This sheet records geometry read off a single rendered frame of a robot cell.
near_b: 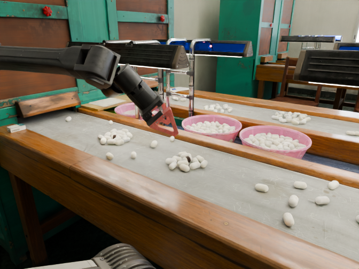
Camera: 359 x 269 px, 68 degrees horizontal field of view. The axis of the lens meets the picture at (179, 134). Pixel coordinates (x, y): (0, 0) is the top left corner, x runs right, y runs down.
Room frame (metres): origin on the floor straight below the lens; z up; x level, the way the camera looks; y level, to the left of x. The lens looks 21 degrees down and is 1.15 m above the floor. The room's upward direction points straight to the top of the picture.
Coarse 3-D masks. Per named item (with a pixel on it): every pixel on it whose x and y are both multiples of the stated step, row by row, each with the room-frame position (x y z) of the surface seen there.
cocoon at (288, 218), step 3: (285, 213) 0.51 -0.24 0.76; (288, 213) 0.50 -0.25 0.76; (285, 216) 0.50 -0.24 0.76; (288, 216) 0.49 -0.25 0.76; (291, 216) 0.50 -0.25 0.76; (285, 219) 0.49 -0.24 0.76; (288, 219) 0.49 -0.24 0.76; (291, 219) 0.48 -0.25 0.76; (285, 222) 0.49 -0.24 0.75; (288, 222) 0.48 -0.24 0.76; (291, 222) 0.48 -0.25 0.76; (288, 225) 0.48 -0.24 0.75; (291, 225) 0.48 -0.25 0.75
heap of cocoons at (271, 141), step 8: (256, 136) 1.04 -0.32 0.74; (264, 136) 1.06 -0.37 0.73; (272, 136) 1.03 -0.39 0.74; (280, 136) 1.05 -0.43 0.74; (256, 144) 0.96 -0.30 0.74; (264, 144) 0.97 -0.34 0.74; (272, 144) 0.99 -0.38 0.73; (280, 144) 0.95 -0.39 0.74; (288, 144) 0.96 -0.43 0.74; (296, 144) 0.96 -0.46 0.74
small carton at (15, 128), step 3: (21, 123) 1.08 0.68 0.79; (9, 126) 1.04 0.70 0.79; (12, 126) 1.04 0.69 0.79; (15, 126) 1.04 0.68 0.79; (18, 126) 1.04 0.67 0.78; (21, 126) 1.05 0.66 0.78; (24, 126) 1.06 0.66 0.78; (9, 129) 1.02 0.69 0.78; (12, 129) 1.02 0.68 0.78; (15, 129) 1.03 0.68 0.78; (18, 129) 1.04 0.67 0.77; (21, 129) 1.05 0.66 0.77; (24, 129) 1.06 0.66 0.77; (12, 132) 1.02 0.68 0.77
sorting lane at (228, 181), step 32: (32, 128) 1.14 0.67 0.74; (64, 128) 1.14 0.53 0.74; (96, 128) 1.14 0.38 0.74; (128, 128) 1.14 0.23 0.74; (128, 160) 0.82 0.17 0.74; (160, 160) 0.82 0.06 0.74; (224, 160) 0.82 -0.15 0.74; (192, 192) 0.62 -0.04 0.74; (224, 192) 0.62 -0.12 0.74; (256, 192) 0.62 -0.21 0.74; (288, 192) 0.62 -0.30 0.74; (320, 192) 0.62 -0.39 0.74; (352, 192) 0.62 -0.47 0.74; (320, 224) 0.49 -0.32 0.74; (352, 224) 0.49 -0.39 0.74; (352, 256) 0.40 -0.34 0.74
